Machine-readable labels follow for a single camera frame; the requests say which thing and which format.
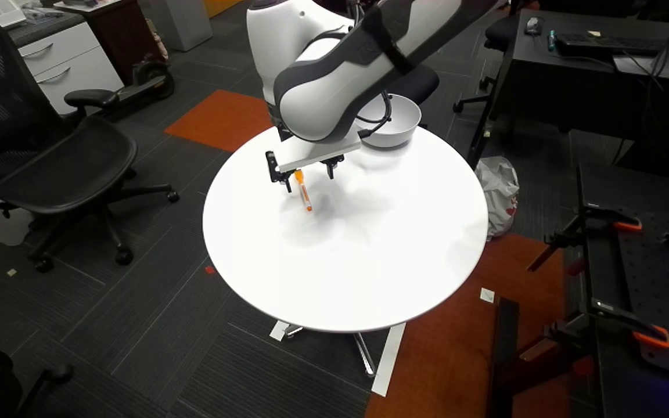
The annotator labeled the black desk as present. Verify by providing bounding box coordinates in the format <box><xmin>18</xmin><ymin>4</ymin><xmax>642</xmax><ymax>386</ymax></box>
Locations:
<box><xmin>466</xmin><ymin>9</ymin><xmax>643</xmax><ymax>163</ymax></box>

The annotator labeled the black mesh office chair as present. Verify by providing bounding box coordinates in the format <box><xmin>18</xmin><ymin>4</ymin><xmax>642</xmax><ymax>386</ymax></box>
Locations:
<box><xmin>0</xmin><ymin>26</ymin><xmax>179</xmax><ymax>271</ymax></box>

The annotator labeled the upper orange handled clamp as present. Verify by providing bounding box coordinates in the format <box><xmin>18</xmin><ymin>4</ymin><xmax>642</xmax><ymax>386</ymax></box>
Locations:
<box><xmin>527</xmin><ymin>201</ymin><xmax>645</xmax><ymax>273</ymax></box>

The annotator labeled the lower orange handled clamp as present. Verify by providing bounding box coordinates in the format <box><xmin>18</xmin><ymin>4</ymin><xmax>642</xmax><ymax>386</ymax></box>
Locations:
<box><xmin>549</xmin><ymin>297</ymin><xmax>669</xmax><ymax>353</ymax></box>

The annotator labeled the white plastic bag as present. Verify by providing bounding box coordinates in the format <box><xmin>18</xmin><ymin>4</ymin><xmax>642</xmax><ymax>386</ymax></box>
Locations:
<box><xmin>477</xmin><ymin>155</ymin><xmax>520</xmax><ymax>238</ymax></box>

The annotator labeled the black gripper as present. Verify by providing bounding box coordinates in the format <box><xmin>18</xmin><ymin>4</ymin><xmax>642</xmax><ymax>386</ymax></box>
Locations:
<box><xmin>265</xmin><ymin>135</ymin><xmax>359</xmax><ymax>192</ymax></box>

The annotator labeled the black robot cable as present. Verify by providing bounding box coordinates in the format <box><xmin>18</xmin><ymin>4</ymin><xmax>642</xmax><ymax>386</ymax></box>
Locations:
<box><xmin>352</xmin><ymin>91</ymin><xmax>395</xmax><ymax>143</ymax></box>

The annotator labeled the orange pen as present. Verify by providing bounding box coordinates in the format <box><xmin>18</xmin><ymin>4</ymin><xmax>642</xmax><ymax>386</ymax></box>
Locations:
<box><xmin>292</xmin><ymin>169</ymin><xmax>314</xmax><ymax>211</ymax></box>

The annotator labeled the grey bowl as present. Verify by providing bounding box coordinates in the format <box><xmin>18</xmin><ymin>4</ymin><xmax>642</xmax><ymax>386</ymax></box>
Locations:
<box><xmin>356</xmin><ymin>93</ymin><xmax>422</xmax><ymax>148</ymax></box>

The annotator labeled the orange handled clamp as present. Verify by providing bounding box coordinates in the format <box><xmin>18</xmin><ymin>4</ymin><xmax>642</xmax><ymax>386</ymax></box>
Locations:
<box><xmin>527</xmin><ymin>201</ymin><xmax>645</xmax><ymax>273</ymax></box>
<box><xmin>549</xmin><ymin>297</ymin><xmax>669</xmax><ymax>353</ymax></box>

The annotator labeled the round white table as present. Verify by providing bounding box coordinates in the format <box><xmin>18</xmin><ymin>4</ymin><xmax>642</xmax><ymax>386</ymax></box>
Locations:
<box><xmin>201</xmin><ymin>129</ymin><xmax>488</xmax><ymax>394</ymax></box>

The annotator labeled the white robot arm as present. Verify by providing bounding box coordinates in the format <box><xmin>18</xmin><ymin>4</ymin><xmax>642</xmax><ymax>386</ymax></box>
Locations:
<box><xmin>244</xmin><ymin>0</ymin><xmax>495</xmax><ymax>185</ymax></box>

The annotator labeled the black padded office chair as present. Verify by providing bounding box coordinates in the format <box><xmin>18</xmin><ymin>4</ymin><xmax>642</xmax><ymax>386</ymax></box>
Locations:
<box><xmin>388</xmin><ymin>65</ymin><xmax>438</xmax><ymax>103</ymax></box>

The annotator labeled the white drawer cabinet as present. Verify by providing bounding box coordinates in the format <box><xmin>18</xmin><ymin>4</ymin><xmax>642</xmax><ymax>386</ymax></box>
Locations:
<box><xmin>10</xmin><ymin>19</ymin><xmax>122</xmax><ymax>115</ymax></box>

